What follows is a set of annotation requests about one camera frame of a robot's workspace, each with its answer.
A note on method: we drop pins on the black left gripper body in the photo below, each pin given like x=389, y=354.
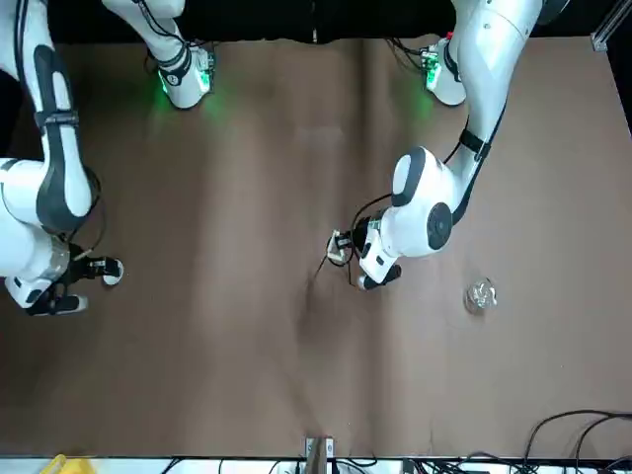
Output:
x=363, y=232

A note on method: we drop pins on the aluminium frame post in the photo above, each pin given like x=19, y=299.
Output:
x=605, y=27
x=318, y=454

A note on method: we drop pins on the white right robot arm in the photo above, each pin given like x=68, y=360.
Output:
x=59, y=187

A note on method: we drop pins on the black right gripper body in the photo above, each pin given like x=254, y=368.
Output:
x=75, y=270

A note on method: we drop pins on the white clay triangle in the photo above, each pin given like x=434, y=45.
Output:
x=333, y=254

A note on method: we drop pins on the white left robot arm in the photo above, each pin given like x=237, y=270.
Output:
x=415, y=232

